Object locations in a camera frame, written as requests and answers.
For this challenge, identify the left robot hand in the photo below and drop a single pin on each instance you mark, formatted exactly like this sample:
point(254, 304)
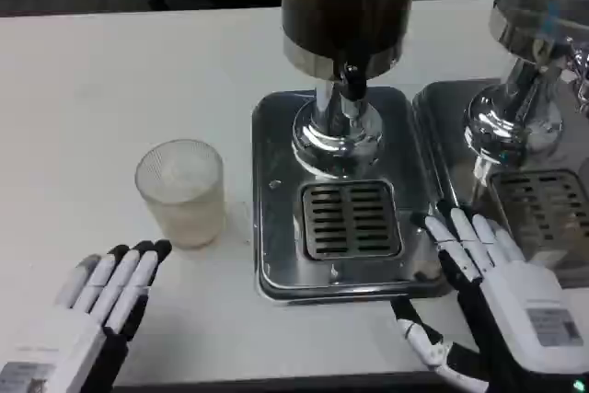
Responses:
point(69, 324)

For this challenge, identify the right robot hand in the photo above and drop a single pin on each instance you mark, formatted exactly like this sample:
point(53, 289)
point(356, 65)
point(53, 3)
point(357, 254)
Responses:
point(511, 301)

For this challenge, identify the slotted drain grid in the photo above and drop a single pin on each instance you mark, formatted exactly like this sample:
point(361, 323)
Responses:
point(543, 213)
point(350, 220)

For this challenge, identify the steel drip tray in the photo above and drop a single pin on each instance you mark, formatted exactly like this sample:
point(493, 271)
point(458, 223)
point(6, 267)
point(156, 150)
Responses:
point(511, 144)
point(340, 236)

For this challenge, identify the clear ribbed glass cup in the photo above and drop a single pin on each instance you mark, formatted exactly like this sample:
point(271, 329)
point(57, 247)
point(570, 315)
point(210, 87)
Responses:
point(181, 195)

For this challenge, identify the drink dispenser with clear tank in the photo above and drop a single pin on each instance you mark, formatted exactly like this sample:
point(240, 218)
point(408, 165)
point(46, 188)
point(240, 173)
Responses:
point(529, 52)

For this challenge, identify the black dispenser tap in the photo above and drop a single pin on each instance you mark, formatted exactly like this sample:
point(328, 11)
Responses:
point(352, 82)

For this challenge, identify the drink dispenser with dark tank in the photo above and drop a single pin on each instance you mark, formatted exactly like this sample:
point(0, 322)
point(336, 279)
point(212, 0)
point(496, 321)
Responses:
point(343, 43)

